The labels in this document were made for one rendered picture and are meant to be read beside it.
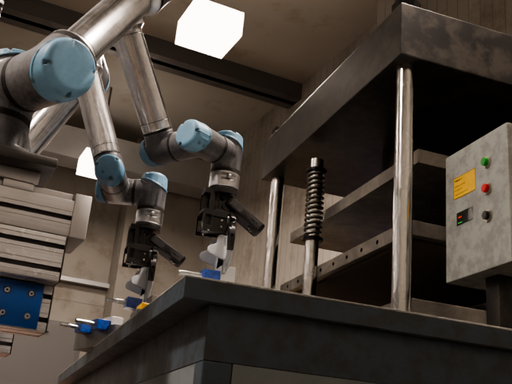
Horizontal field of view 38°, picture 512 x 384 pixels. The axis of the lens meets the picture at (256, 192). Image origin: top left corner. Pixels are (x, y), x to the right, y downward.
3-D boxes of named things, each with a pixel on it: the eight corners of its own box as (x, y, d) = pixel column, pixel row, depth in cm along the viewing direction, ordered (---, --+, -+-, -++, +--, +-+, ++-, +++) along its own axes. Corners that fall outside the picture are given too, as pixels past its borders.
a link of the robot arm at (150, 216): (160, 218, 211) (167, 210, 204) (158, 234, 210) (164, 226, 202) (134, 213, 209) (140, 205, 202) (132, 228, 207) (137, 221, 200)
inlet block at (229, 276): (180, 281, 171) (182, 258, 173) (174, 286, 175) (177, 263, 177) (234, 289, 175) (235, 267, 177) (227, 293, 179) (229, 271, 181)
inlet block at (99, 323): (78, 329, 202) (81, 309, 204) (70, 331, 206) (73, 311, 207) (120, 337, 209) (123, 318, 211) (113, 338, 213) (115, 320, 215)
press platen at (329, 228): (417, 162, 241) (417, 148, 243) (289, 242, 339) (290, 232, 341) (591, 203, 262) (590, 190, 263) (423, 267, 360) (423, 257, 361)
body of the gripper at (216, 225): (193, 238, 182) (200, 192, 186) (227, 244, 184) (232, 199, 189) (203, 230, 175) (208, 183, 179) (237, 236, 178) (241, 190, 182)
